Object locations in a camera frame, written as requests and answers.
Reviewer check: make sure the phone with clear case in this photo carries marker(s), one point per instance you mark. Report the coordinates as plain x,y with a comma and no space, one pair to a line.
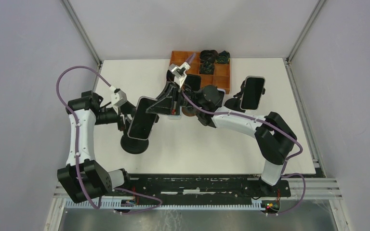
142,122

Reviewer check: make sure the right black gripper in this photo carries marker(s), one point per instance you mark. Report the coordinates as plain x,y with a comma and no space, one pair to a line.
168,103

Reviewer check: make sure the black phone stand right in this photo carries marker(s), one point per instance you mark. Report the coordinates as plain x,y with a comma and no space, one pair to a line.
235,102

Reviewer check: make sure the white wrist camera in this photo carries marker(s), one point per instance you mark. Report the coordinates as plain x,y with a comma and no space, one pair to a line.
118,98
177,74

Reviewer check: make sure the orange compartment tray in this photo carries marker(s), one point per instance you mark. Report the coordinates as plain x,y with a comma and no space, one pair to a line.
213,67

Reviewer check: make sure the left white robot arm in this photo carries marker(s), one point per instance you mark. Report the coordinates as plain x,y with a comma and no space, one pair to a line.
83,178

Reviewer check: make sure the blue toothed cable duct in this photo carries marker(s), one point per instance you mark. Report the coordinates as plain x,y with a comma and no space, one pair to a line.
118,204

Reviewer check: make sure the phone with pale case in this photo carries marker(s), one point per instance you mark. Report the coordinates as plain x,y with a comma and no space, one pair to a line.
253,89

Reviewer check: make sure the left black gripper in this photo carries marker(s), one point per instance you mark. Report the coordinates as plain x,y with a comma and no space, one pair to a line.
126,109

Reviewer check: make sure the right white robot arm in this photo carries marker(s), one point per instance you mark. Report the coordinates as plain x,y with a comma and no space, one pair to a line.
274,137

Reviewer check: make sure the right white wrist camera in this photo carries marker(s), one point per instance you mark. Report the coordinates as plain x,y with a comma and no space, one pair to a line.
177,74

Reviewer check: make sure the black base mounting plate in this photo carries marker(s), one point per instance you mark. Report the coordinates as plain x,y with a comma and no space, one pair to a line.
152,184

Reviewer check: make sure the black phone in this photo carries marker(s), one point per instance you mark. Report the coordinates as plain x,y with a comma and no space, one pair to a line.
193,82

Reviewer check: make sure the phone with blue case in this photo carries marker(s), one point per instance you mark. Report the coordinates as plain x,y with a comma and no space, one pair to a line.
174,117

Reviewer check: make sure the brown round phone stand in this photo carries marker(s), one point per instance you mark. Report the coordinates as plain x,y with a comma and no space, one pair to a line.
189,111

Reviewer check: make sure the black round phone stand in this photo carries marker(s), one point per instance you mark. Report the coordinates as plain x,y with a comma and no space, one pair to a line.
133,146

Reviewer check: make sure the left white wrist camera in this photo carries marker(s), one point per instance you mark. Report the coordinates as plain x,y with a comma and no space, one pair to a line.
118,98

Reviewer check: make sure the phone with white case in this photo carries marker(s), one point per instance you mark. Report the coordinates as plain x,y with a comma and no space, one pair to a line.
218,91

